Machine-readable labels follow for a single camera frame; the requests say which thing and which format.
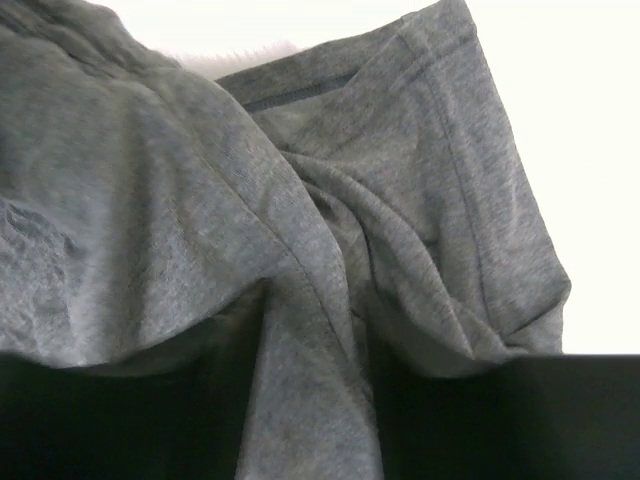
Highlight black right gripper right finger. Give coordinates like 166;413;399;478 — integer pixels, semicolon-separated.
373;355;639;480

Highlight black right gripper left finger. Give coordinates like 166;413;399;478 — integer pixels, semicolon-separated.
1;353;250;480

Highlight grey shorts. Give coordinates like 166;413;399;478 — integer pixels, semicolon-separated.
1;1;571;479

